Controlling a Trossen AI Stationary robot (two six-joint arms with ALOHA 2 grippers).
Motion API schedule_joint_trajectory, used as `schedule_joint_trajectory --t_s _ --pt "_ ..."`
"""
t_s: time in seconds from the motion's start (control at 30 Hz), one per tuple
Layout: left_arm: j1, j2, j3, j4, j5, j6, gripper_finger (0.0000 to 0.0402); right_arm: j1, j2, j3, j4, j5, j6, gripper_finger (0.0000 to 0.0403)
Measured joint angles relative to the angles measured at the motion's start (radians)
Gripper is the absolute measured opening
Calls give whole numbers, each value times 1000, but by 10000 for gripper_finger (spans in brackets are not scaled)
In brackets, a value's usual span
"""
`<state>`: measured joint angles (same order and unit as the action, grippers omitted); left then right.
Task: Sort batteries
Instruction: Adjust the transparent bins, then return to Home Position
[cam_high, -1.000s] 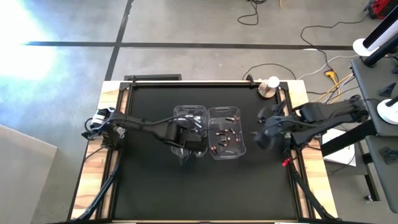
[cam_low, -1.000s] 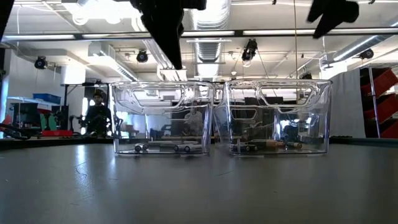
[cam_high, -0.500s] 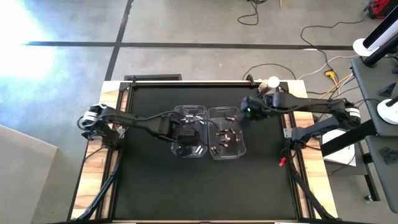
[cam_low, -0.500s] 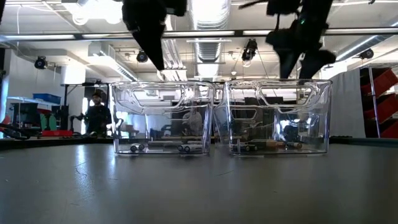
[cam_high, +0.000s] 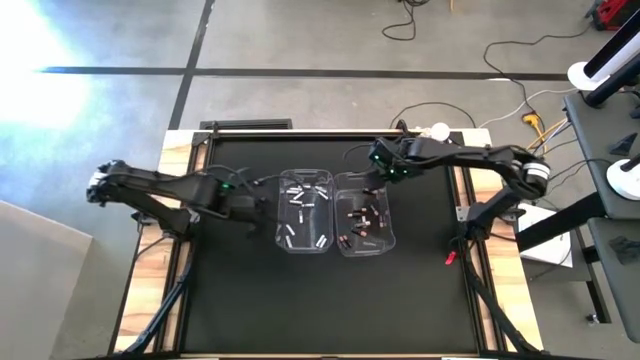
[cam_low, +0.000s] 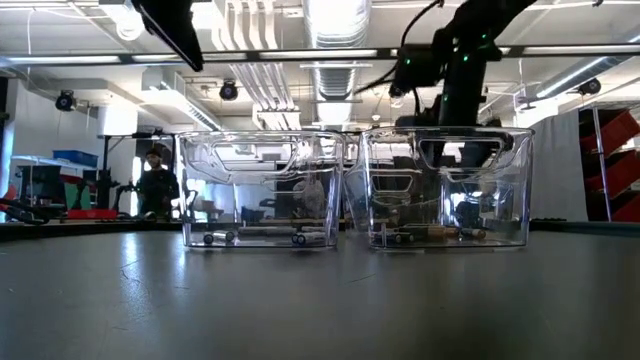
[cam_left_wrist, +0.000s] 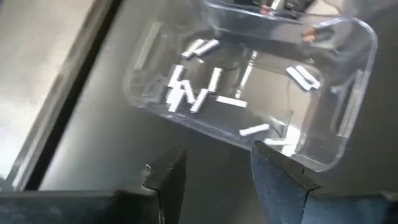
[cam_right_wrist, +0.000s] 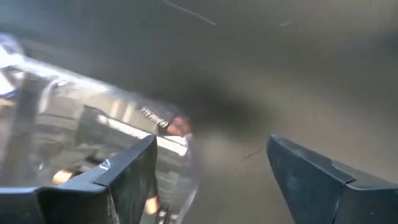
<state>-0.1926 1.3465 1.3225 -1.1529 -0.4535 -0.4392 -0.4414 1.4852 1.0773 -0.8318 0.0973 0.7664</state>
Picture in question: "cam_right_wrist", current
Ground black copper-top AA battery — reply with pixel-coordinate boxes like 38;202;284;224
144;195;161;216
51;169;77;186
138;105;192;138

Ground clear plastic bin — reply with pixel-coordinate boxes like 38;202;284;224
0;30;200;224

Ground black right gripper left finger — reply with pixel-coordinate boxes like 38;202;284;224
36;134;159;224

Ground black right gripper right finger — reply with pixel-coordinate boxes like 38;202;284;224
266;134;398;224

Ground black table mat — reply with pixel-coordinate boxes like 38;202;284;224
0;0;398;224

